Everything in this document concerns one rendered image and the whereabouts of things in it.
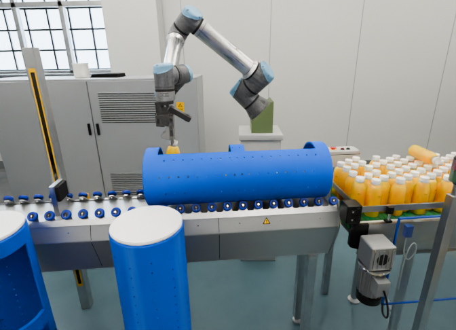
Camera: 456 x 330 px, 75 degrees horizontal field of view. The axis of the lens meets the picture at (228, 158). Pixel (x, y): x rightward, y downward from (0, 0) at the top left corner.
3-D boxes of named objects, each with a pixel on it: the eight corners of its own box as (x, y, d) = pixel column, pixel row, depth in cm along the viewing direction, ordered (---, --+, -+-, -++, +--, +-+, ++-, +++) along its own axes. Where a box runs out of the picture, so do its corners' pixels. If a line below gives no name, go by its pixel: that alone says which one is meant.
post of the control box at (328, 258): (320, 290, 218) (334, 163, 185) (326, 290, 219) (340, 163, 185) (322, 294, 214) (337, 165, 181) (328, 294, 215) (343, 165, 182)
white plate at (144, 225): (191, 230, 110) (192, 233, 110) (171, 199, 133) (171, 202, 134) (112, 252, 98) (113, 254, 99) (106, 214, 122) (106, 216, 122)
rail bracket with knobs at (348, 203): (336, 216, 144) (339, 197, 140) (351, 216, 144) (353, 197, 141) (346, 227, 134) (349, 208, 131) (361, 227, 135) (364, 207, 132)
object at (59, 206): (64, 206, 152) (58, 178, 147) (72, 206, 152) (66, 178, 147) (55, 216, 143) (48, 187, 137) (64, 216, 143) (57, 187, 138)
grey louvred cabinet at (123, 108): (44, 191, 388) (16, 77, 340) (207, 191, 380) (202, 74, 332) (14, 211, 337) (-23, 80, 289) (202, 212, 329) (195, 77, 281)
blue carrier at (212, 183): (155, 193, 162) (150, 142, 155) (310, 185, 169) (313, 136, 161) (145, 216, 135) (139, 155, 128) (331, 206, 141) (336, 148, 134)
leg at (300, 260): (291, 317, 196) (296, 236, 176) (299, 316, 197) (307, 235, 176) (293, 324, 191) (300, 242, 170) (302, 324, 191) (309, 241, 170)
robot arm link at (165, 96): (175, 89, 142) (174, 92, 133) (176, 100, 144) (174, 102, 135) (156, 89, 142) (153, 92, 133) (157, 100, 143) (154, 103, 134)
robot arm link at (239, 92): (245, 102, 231) (230, 86, 227) (261, 89, 221) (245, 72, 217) (241, 111, 219) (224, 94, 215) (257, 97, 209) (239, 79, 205)
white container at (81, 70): (79, 77, 319) (76, 62, 314) (93, 77, 318) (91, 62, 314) (70, 78, 304) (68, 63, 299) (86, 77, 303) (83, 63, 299)
